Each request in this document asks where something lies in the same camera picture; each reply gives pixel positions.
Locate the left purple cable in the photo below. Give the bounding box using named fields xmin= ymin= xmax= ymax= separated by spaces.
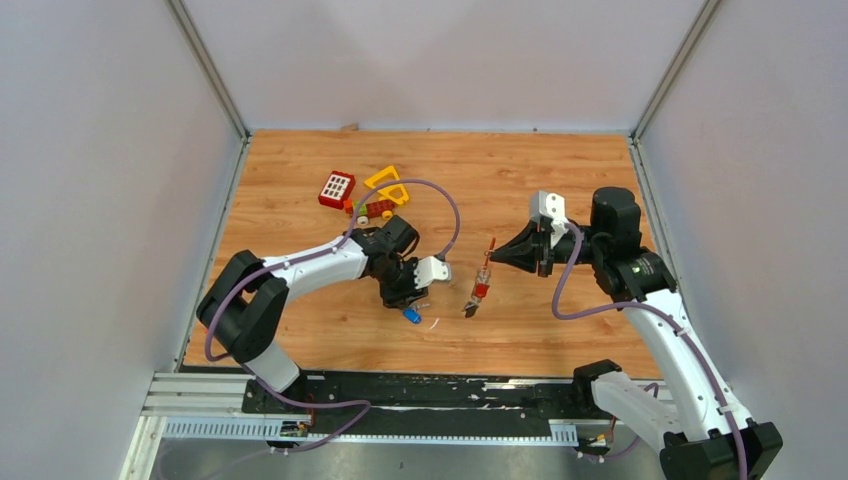
xmin=203 ymin=178 xmax=462 ymax=458

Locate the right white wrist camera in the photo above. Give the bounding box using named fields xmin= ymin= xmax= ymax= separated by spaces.
xmin=529 ymin=190 xmax=570 ymax=246

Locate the green toy brick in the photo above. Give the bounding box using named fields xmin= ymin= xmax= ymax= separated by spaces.
xmin=346 ymin=202 xmax=368 ymax=217

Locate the red toy brick car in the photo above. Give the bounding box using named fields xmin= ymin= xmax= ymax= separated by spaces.
xmin=343 ymin=199 xmax=397 ymax=225

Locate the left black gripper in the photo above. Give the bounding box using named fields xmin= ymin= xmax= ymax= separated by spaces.
xmin=376 ymin=256 xmax=430 ymax=314

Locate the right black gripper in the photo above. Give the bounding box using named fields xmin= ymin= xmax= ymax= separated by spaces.
xmin=489 ymin=219 xmax=606 ymax=277

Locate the metal keyring holder red handle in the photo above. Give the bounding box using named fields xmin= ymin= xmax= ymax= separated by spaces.
xmin=463 ymin=237 xmax=496 ymax=318

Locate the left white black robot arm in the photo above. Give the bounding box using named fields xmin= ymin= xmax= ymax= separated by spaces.
xmin=196 ymin=216 xmax=428 ymax=413

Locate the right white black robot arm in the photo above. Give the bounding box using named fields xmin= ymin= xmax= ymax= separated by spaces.
xmin=491 ymin=186 xmax=783 ymax=479

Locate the white slotted cable duct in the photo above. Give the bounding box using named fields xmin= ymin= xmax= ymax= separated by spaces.
xmin=161 ymin=417 xmax=579 ymax=447

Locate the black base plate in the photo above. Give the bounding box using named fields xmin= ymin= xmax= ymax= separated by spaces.
xmin=241 ymin=370 xmax=611 ymax=436

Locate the purple cable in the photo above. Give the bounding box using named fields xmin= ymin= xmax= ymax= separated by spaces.
xmin=551 ymin=221 xmax=750 ymax=480
xmin=203 ymin=178 xmax=462 ymax=458

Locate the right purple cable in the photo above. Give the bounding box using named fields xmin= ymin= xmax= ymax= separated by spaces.
xmin=551 ymin=221 xmax=750 ymax=480

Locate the red window toy brick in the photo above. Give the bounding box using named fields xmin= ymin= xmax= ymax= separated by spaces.
xmin=318 ymin=170 xmax=356 ymax=210

